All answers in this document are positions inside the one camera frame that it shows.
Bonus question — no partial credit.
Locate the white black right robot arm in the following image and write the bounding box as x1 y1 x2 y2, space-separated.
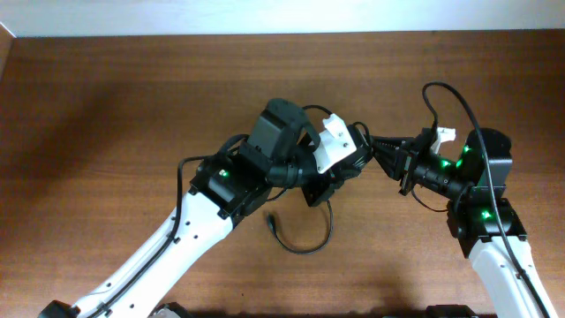
373 127 557 317

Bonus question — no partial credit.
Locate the black left camera cable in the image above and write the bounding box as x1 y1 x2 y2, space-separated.
86 104 335 318

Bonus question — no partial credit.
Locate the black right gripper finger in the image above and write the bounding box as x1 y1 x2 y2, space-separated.
373 150 403 179
372 136 415 152

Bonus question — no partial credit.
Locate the black right camera cable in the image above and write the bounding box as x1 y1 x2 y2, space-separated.
421 81 553 318

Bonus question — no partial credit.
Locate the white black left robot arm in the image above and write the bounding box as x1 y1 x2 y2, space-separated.
40 98 372 317

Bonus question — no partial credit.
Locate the black cable bundle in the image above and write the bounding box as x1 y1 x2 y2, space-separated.
266 121 376 256

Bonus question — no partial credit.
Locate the black camera cable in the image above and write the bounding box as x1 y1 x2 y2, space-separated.
86 104 335 318
421 81 553 318

